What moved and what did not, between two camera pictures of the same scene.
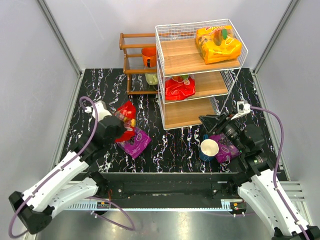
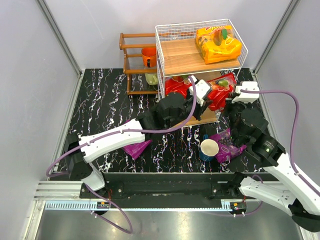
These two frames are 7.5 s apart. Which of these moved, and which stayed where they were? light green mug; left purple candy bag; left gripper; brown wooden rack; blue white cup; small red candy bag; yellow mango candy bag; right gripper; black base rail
Moved: left gripper; right gripper; small red candy bag
Stayed: brown wooden rack; left purple candy bag; blue white cup; light green mug; black base rail; yellow mango candy bag
